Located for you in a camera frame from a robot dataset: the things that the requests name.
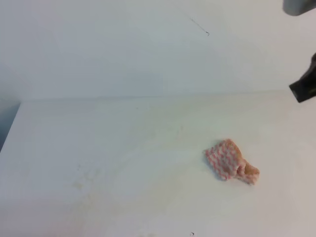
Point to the grey right-arm gripper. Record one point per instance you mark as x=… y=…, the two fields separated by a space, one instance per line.
x=298 y=7

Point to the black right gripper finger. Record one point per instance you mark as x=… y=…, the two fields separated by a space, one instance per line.
x=305 y=88

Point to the pink white patterned rag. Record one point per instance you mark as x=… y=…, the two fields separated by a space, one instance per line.
x=226 y=160

